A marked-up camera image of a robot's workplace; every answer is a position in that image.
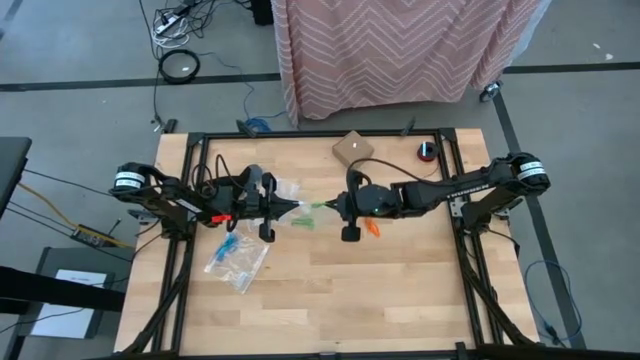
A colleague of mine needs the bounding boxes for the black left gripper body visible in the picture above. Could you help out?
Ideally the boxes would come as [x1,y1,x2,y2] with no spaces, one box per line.
[239,172,284,244]

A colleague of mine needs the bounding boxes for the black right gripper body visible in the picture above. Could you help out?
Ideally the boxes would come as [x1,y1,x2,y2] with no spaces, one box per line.
[339,169,402,244]

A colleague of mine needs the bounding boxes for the clear plastic zip bag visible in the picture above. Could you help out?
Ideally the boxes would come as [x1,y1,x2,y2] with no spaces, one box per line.
[203,228,271,295]
[288,199,324,232]
[272,178,302,201]

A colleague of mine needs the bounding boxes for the small cardboard box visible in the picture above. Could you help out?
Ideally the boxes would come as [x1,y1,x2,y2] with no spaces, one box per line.
[331,130,375,170]

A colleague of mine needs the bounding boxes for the pink chevron curtain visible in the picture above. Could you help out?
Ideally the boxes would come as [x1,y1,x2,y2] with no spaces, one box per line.
[269,0,551,127]

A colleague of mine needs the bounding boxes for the grey floor mat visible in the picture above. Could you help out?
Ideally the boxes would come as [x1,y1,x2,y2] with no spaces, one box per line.
[30,246,137,341]

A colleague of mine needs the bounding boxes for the black power brick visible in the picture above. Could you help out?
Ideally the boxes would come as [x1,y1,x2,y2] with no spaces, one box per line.
[69,223,109,250]

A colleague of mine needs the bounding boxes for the black floor box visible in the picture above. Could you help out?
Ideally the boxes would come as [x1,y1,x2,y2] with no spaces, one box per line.
[251,0,275,27]

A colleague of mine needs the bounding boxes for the white power strip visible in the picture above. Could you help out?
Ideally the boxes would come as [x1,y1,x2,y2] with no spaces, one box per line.
[153,13,182,35]

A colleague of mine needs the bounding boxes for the black bar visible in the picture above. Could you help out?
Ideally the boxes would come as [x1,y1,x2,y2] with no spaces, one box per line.
[0,264,126,315]

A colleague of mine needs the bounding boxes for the white paper sheet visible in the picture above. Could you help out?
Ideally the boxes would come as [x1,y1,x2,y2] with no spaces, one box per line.
[30,269,109,340]

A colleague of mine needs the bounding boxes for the black side desk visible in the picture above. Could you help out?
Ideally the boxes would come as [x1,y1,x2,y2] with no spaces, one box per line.
[0,136,33,221]

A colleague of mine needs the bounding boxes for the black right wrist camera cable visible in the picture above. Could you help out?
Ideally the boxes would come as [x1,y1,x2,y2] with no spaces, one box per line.
[347,157,441,184]

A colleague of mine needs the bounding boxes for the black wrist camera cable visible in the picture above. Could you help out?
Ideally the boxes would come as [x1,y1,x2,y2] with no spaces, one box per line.
[192,153,236,201]
[347,157,441,184]

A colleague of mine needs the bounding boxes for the black left wrist camera cable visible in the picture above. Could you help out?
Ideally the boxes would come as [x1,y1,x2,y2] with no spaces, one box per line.
[192,153,236,201]

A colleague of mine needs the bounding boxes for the black aluminium table frame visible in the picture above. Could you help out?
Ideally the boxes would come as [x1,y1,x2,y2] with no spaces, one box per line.
[84,127,640,360]

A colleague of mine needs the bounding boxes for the blue floor cable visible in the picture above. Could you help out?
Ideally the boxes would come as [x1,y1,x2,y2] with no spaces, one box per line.
[522,258,584,347]

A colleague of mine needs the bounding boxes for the white cable coil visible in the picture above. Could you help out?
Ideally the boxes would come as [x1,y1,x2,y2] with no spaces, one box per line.
[151,27,192,50]

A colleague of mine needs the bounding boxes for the yellow floor cable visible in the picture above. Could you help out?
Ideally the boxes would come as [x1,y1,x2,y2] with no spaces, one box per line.
[18,182,135,250]

